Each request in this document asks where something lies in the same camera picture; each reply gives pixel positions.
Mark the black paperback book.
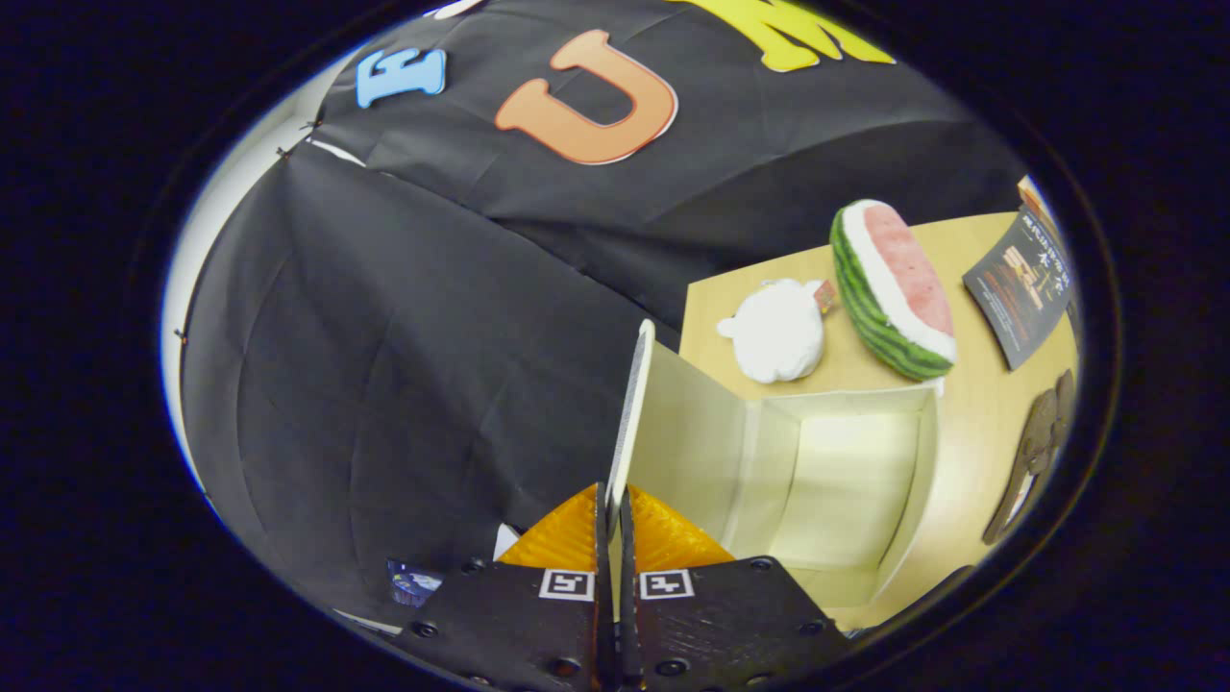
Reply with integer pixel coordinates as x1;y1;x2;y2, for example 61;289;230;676
963;206;1075;372

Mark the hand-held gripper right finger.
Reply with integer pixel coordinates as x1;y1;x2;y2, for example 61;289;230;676
620;485;852;692

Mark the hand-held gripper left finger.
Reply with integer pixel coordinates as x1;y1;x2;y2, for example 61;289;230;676
389;483;617;692

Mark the brown fuzzy shoe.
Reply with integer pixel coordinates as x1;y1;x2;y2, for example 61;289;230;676
982;388;1060;546
1051;370;1078;455

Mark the white plush toy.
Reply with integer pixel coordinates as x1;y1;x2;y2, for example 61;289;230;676
716;278;838;385

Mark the cream fabric storage box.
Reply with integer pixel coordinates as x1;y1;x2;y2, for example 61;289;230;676
604;319;948;610

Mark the watermelon slice plush toy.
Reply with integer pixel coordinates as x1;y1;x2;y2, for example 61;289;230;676
829;199;959;383

